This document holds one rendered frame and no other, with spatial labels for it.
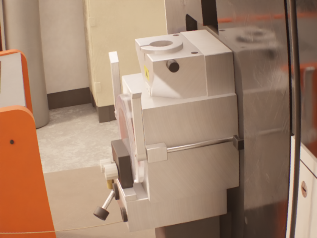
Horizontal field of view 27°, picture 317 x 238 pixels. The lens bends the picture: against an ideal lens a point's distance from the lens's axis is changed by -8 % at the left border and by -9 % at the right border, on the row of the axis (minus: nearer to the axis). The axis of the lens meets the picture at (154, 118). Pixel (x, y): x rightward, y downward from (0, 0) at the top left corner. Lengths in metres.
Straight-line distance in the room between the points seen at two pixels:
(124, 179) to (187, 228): 0.09
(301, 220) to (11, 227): 0.68
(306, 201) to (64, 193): 1.24
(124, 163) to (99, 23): 3.13
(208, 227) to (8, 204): 0.45
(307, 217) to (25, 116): 0.62
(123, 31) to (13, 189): 2.81
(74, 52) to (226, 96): 3.58
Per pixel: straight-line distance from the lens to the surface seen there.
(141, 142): 0.64
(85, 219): 1.57
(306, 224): 0.50
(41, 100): 3.99
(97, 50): 3.83
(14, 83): 1.16
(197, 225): 0.72
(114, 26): 3.81
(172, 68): 0.63
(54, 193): 1.70
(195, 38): 0.69
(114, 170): 0.69
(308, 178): 0.48
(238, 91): 0.65
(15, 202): 1.09
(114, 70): 0.73
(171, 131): 0.65
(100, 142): 3.74
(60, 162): 3.56
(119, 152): 0.69
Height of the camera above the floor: 1.48
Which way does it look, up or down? 22 degrees down
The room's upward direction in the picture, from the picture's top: 5 degrees counter-clockwise
